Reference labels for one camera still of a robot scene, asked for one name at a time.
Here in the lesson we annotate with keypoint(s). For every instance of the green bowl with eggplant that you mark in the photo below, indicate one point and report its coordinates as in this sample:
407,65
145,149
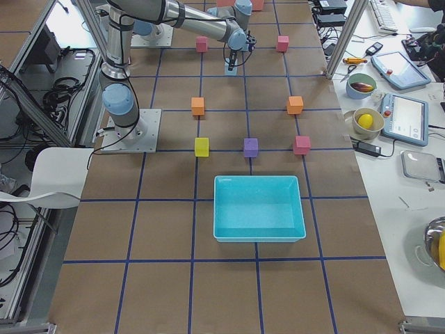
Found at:
360,86

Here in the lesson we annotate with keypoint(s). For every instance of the light blue block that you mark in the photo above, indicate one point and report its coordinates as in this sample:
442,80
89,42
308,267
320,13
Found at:
230,71

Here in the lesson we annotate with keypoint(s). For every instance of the pink block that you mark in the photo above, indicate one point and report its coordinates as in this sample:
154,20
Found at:
301,145
201,44
282,43

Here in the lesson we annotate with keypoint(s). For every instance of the pink block far right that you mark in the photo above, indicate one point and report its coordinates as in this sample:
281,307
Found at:
282,43

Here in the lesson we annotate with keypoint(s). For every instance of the purple block near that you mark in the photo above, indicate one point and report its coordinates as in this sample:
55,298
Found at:
250,147

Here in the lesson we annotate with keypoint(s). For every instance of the turquoise plastic tray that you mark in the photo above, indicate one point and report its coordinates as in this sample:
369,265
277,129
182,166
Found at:
262,208

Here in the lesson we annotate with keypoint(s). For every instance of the teach pendant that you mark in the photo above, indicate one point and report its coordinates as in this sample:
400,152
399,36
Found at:
405,119
399,70

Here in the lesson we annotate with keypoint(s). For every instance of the orange block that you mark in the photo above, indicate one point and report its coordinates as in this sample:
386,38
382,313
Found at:
294,105
197,106

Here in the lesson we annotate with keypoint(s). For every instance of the white chair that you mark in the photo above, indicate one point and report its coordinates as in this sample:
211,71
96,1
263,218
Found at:
58,179

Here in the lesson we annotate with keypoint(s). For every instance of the beige bowl with lemon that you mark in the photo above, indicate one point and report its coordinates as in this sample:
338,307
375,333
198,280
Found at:
367,123

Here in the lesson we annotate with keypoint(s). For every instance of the scissors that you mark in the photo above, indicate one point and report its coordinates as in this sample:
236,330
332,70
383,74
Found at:
350,69

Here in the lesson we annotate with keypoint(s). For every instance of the yellow block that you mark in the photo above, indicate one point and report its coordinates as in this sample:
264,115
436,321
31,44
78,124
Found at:
201,147

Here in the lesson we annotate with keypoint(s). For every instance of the teach pendant far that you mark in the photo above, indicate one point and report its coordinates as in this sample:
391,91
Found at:
399,70

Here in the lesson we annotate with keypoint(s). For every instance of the teach pendant near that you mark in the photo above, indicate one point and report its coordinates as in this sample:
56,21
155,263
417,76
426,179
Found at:
405,119

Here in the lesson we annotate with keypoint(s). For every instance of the white keyboard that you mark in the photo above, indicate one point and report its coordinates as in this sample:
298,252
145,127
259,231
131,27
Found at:
382,17

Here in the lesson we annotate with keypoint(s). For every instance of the metal bowl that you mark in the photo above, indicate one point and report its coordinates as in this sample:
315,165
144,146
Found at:
431,252

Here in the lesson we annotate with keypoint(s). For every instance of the orange block right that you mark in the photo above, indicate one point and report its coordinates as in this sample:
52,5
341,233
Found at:
294,105

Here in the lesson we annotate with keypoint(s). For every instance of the black power adapter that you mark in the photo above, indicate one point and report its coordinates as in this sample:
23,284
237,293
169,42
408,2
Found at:
367,148

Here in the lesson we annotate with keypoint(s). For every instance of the aluminium frame post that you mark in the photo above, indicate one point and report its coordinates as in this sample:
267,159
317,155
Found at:
352,20

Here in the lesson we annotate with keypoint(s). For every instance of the orange block left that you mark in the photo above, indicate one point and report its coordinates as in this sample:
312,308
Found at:
197,106

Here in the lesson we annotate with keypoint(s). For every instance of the pink block near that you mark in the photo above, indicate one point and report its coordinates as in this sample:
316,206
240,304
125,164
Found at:
301,145

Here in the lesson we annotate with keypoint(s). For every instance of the pink block far left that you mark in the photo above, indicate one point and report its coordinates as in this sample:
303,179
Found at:
201,44

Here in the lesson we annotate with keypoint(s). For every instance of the orange handled tool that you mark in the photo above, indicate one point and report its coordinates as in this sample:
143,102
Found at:
354,61

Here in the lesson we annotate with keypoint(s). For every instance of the grey kitchen scale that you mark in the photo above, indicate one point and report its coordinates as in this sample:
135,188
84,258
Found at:
422,166

